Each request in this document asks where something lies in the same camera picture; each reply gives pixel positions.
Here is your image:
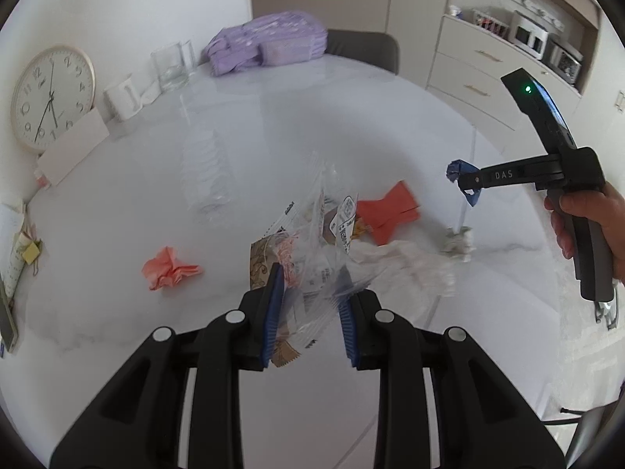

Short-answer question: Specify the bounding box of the brown patterned snack wrapper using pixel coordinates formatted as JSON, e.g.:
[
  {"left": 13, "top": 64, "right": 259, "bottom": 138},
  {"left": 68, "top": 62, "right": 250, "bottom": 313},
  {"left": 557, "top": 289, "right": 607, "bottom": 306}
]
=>
[{"left": 250, "top": 234, "right": 300, "bottom": 368}]

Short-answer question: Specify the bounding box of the white folded card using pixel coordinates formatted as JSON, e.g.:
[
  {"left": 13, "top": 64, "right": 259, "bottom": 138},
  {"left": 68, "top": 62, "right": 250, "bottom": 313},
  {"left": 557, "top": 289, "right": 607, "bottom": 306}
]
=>
[{"left": 36, "top": 107, "right": 111, "bottom": 187}]

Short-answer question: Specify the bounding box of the person's right hand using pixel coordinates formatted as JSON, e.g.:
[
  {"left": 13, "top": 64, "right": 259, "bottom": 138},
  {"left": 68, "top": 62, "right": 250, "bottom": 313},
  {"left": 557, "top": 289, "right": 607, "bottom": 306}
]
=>
[{"left": 543, "top": 181, "right": 625, "bottom": 283}]

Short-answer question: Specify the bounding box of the small white crumpled paper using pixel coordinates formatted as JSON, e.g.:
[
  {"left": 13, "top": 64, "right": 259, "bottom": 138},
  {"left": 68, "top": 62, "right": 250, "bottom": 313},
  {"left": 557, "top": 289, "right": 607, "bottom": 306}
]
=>
[{"left": 442, "top": 226, "right": 475, "bottom": 261}]

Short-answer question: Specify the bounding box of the blue paper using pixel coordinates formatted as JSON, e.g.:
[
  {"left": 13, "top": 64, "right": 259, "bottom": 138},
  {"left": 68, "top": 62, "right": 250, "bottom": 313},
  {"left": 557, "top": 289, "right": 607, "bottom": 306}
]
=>
[{"left": 446, "top": 159, "right": 475, "bottom": 183}]

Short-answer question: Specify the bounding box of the smartphone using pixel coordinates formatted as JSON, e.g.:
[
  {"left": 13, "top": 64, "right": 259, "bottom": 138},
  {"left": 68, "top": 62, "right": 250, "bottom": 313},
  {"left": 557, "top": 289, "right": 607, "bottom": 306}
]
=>
[{"left": 0, "top": 283, "right": 19, "bottom": 353}]

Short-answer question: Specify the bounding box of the beige drawer cabinet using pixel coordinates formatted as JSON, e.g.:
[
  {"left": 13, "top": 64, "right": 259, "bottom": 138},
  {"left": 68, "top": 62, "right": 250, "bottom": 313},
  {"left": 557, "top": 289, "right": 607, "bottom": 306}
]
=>
[{"left": 426, "top": 14, "right": 584, "bottom": 131}]

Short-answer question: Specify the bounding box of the grey chair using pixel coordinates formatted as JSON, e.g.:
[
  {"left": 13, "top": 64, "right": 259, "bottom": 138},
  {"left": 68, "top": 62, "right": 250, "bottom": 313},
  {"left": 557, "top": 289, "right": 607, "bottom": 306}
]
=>
[{"left": 325, "top": 29, "right": 400, "bottom": 75}]

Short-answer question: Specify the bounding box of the round white wall clock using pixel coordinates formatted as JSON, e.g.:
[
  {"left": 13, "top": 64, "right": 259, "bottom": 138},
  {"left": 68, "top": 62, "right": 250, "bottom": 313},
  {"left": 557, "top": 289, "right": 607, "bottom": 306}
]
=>
[{"left": 11, "top": 46, "right": 97, "bottom": 152}]

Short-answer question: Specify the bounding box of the pink crumpled paper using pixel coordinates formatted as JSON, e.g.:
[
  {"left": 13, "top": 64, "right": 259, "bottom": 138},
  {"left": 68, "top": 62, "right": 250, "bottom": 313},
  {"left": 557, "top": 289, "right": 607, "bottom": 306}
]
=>
[{"left": 141, "top": 247, "right": 203, "bottom": 292}]

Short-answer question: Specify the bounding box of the yellow binder clip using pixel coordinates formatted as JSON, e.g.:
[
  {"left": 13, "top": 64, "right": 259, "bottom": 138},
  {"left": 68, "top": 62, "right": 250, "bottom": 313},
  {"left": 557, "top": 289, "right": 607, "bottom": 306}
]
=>
[{"left": 22, "top": 240, "right": 44, "bottom": 274}]

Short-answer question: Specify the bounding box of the clear plastic bottle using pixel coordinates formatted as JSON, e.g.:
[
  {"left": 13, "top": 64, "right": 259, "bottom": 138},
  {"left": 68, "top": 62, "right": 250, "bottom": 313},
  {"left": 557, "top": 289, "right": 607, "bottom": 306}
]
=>
[{"left": 178, "top": 124, "right": 236, "bottom": 222}]

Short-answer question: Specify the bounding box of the white ceramic mug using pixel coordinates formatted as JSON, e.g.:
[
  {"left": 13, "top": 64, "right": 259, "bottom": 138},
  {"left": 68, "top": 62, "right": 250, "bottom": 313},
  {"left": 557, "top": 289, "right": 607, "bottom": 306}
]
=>
[{"left": 104, "top": 74, "right": 153, "bottom": 121}]

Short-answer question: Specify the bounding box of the small spice rack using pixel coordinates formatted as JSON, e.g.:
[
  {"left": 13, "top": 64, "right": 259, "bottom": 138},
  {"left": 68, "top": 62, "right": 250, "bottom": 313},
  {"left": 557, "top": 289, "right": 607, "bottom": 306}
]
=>
[{"left": 471, "top": 9, "right": 509, "bottom": 36}]

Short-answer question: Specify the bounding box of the purple backpack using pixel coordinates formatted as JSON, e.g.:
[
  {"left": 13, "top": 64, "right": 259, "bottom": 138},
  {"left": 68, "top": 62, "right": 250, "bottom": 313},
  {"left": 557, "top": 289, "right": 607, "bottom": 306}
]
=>
[{"left": 202, "top": 10, "right": 329, "bottom": 77}]

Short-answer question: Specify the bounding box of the tall beige cabinet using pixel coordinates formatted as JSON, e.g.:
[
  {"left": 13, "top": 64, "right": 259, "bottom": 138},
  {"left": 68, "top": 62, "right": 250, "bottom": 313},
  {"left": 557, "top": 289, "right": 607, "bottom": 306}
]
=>
[{"left": 249, "top": 0, "right": 455, "bottom": 90}]

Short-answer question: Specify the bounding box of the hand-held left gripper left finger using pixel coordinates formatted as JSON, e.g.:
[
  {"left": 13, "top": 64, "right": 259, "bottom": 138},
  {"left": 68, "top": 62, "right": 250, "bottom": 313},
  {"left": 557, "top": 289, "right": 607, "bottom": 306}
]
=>
[{"left": 49, "top": 263, "right": 286, "bottom": 469}]

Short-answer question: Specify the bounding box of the orange folded paper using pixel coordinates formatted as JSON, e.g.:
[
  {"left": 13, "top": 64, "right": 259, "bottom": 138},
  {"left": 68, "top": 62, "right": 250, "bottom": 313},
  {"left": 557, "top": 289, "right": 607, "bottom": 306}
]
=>
[{"left": 355, "top": 181, "right": 421, "bottom": 246}]

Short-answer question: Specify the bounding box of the silver toaster oven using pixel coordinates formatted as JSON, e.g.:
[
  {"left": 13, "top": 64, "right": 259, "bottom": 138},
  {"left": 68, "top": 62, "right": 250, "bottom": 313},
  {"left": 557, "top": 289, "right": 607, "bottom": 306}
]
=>
[{"left": 547, "top": 39, "right": 584, "bottom": 85}]

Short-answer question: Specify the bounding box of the clear plastic bag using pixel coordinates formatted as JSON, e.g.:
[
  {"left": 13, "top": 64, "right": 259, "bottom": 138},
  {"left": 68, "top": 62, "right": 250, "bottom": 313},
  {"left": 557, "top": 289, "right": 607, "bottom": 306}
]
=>
[{"left": 266, "top": 154, "right": 373, "bottom": 349}]

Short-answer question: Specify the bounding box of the clear glass mug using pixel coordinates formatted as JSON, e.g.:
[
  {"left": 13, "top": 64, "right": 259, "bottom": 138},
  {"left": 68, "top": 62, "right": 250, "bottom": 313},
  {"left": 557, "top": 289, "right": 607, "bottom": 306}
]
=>
[{"left": 150, "top": 39, "right": 198, "bottom": 91}]

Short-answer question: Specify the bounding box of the white crumpled tissue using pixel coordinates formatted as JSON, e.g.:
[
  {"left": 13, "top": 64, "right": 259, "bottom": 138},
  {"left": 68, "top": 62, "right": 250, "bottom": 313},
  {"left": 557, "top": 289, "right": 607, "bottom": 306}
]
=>
[{"left": 349, "top": 242, "right": 457, "bottom": 304}]

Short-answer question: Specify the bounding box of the rolled patterned paper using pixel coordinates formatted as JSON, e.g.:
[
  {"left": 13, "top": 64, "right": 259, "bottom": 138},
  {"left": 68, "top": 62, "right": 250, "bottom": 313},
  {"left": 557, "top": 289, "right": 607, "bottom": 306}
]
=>
[{"left": 0, "top": 232, "right": 35, "bottom": 300}]

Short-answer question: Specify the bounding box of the white microwave oven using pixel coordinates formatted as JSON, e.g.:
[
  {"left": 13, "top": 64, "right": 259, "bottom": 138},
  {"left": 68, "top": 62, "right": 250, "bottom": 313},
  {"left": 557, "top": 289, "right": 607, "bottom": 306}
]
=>
[{"left": 510, "top": 10, "right": 551, "bottom": 58}]

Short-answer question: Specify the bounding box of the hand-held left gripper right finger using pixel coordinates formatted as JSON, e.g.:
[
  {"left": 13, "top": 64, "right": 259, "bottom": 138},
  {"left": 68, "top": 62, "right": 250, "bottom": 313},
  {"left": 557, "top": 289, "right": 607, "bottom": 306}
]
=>
[{"left": 337, "top": 288, "right": 570, "bottom": 469}]

